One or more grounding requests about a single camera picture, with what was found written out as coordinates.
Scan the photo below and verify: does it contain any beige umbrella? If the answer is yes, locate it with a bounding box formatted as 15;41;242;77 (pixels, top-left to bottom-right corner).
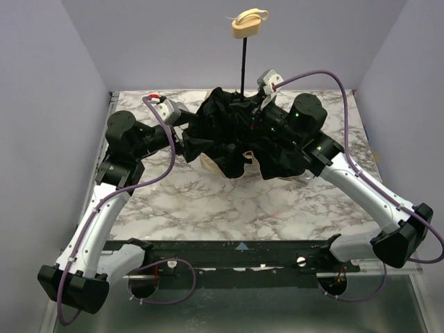
182;9;308;181

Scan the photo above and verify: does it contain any purple umbrella case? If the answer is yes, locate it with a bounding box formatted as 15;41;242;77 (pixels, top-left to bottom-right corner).
177;102;194;115

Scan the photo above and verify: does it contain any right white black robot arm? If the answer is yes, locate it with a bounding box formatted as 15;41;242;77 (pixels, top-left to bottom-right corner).
250;93;433;268

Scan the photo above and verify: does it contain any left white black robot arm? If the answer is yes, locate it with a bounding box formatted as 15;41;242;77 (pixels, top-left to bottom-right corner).
37;109;188;316

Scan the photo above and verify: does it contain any clear plastic box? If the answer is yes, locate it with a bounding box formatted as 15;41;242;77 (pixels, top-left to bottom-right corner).
300;173;315;184

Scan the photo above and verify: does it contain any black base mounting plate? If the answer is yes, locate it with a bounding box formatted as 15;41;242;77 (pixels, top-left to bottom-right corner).
127;239;359;294

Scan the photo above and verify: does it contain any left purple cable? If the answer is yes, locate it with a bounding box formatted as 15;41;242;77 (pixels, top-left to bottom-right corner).
57;94;197;326

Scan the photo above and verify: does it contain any purple cable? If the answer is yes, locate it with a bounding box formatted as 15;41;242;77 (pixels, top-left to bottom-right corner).
57;94;197;326
272;70;444;302

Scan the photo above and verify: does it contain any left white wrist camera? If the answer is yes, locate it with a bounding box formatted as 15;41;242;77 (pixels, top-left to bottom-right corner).
155;99;182;126

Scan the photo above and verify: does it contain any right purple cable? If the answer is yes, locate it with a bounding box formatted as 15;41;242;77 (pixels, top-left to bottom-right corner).
272;70;444;302

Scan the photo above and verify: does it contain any aluminium frame rail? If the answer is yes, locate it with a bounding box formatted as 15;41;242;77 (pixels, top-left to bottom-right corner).
123;259;422;280

